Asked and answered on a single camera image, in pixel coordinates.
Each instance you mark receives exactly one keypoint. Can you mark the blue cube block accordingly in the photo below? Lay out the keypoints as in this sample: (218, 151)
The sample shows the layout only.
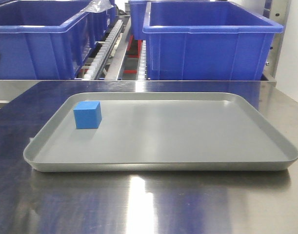
(87, 114)

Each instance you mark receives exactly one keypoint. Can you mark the grey plastic tray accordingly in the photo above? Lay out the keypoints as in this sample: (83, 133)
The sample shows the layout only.
(161, 132)

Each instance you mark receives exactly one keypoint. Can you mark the blue bin front right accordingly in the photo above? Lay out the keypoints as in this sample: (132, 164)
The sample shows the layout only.
(206, 40)

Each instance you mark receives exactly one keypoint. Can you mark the blue bin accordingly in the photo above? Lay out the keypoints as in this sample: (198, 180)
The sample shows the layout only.
(206, 40)
(44, 39)
(137, 17)
(103, 20)

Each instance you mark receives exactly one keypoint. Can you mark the blue bin rear left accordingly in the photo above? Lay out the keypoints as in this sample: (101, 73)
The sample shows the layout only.
(103, 20)

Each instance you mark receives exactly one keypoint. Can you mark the blue bin rear right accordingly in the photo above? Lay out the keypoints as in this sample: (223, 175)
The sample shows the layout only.
(137, 17)

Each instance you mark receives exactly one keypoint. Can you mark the clear plastic bag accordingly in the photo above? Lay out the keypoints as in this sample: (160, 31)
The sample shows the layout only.
(98, 6)

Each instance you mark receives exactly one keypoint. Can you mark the blue bin front left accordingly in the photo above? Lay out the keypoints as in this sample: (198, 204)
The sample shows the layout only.
(44, 39)

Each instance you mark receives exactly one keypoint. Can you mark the white roller conveyor rail right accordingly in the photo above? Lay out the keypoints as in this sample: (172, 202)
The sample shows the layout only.
(141, 71)

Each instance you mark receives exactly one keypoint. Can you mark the white roller conveyor rail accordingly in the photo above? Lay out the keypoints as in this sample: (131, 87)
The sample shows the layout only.
(96, 67)
(141, 71)

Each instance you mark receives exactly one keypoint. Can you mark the white roller conveyor rail left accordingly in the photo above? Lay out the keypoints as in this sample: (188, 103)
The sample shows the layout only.
(96, 67)

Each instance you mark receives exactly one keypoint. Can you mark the red bracket under shelf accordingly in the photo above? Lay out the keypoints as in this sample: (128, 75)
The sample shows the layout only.
(132, 56)

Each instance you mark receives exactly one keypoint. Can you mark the metal shelf upright post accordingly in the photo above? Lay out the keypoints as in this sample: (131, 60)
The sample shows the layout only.
(278, 11)

